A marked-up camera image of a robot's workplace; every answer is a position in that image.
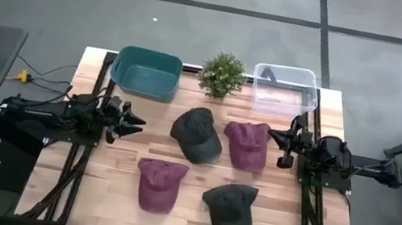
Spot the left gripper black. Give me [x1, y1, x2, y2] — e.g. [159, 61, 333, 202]
[97, 94, 150, 149]

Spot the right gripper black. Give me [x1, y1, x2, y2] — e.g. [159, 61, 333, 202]
[262, 110, 320, 173]

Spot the maroon baseball cap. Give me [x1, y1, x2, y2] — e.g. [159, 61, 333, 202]
[130, 156, 191, 219]
[217, 116, 274, 176]

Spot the dark grey baseball cap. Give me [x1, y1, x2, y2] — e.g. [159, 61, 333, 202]
[197, 177, 262, 225]
[165, 102, 230, 169]

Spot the clear plastic bin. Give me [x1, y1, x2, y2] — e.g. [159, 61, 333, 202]
[246, 60, 324, 123]

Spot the teal plastic bin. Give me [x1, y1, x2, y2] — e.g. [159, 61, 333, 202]
[107, 43, 186, 105]

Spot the potted green plant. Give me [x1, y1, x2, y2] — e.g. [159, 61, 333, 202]
[193, 48, 251, 104]

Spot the yellow power plug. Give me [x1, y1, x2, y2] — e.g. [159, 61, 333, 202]
[5, 66, 34, 85]

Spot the black box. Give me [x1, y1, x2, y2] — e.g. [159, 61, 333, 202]
[0, 111, 52, 159]

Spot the black bag with logo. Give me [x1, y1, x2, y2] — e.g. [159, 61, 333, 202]
[0, 134, 44, 197]

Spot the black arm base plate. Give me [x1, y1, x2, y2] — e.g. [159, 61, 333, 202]
[43, 106, 107, 150]
[294, 151, 358, 194]

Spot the short black frame crossbar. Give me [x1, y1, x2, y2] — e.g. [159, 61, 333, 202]
[181, 62, 257, 85]

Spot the black aluminium frame side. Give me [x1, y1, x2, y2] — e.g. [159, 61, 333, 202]
[19, 40, 120, 225]
[279, 84, 379, 225]

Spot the thin black cable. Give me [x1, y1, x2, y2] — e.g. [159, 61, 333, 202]
[13, 53, 80, 83]

